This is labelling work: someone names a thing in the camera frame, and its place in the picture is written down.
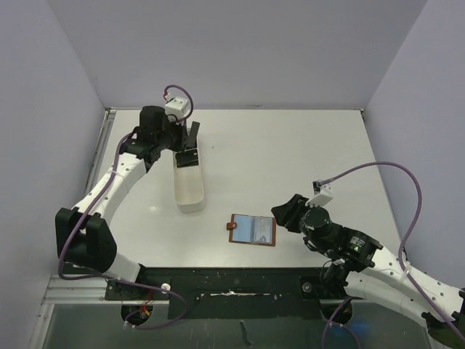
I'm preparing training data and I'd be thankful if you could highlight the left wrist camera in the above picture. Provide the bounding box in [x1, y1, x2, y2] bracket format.
[164, 97, 190, 119]

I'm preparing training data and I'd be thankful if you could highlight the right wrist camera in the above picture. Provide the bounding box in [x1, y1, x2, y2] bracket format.
[305, 181, 334, 207]

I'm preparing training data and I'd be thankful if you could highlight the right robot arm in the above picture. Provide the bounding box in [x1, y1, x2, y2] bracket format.
[271, 194, 464, 348]

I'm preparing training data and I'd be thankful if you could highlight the silver VIP card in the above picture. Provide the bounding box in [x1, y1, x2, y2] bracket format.
[254, 217, 273, 244]

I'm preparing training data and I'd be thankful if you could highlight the brown leather card holder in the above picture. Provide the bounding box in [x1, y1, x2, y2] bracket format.
[226, 214, 277, 246]

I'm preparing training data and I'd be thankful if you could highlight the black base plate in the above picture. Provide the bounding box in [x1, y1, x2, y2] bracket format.
[105, 267, 368, 321]

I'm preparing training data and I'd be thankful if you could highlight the aluminium rail frame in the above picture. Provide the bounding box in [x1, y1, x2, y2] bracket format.
[28, 107, 117, 349]

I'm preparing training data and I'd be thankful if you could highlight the black card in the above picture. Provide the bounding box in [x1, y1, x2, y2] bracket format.
[174, 148, 199, 168]

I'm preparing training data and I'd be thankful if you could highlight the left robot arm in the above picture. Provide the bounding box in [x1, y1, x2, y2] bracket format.
[55, 97, 206, 299]

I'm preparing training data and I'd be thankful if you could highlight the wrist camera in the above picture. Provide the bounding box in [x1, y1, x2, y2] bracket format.
[164, 97, 190, 119]
[305, 181, 334, 207]

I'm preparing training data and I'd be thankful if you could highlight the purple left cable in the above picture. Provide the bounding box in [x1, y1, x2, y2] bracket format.
[57, 84, 194, 332]

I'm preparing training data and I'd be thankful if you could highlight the white oblong tray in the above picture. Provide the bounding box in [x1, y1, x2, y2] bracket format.
[173, 147, 206, 214]

